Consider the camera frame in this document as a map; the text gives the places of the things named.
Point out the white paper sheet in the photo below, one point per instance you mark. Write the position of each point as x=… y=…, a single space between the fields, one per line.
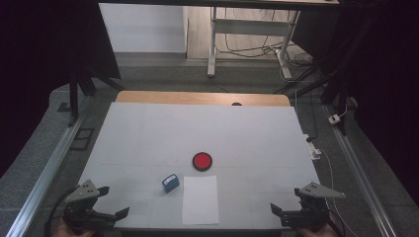
x=200 y=200

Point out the small white adapter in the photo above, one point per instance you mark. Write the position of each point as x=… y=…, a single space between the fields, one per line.
x=334 y=119

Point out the blue stamp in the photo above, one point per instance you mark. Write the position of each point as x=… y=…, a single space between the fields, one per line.
x=170 y=183

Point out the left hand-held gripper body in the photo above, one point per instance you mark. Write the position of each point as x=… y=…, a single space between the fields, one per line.
x=80 y=210

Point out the person's right hand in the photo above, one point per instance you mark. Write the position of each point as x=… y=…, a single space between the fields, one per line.
x=316 y=233

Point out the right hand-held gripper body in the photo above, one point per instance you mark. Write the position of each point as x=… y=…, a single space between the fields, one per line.
x=311 y=210

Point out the person's left hand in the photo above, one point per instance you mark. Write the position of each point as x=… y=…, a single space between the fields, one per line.
x=66 y=231

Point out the aluminium rail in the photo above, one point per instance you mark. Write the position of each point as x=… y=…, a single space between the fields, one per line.
x=362 y=181
x=42 y=181

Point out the black curtain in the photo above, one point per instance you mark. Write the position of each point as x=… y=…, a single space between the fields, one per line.
x=385 y=82
x=39 y=65

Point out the black metal stand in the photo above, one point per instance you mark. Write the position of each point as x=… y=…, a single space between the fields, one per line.
x=332 y=85
x=73 y=98

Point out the white desk frame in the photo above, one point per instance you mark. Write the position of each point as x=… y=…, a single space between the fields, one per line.
x=212 y=42

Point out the round red ink pad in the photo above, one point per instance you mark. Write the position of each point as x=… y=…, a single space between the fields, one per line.
x=202 y=161

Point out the black floor plate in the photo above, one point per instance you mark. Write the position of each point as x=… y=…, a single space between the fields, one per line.
x=82 y=139

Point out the wooden table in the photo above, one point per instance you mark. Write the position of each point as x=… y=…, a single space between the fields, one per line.
x=184 y=98

